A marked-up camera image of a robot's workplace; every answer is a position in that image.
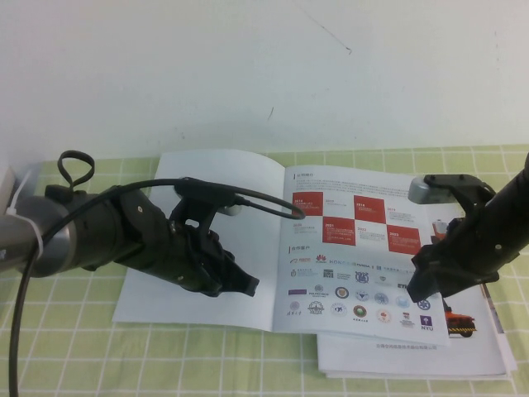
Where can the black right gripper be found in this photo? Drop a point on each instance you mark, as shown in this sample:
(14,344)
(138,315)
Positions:
(463,260)

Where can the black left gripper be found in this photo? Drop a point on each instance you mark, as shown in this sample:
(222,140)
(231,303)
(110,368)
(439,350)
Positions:
(194,260)

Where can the white product catalogue book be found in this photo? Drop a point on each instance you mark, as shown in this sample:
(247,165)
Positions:
(351,289)

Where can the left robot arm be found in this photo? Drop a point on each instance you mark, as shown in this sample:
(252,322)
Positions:
(25,240)

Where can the green checked tablecloth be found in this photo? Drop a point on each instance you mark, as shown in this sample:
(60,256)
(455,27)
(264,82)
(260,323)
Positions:
(62,331)

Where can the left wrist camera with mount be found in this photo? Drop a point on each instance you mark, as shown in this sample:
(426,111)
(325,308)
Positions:
(202,194)

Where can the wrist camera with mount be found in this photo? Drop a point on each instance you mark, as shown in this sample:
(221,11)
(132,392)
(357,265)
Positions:
(202,194)
(421,190)

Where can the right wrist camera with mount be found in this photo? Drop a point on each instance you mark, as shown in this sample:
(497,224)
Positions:
(421,190)

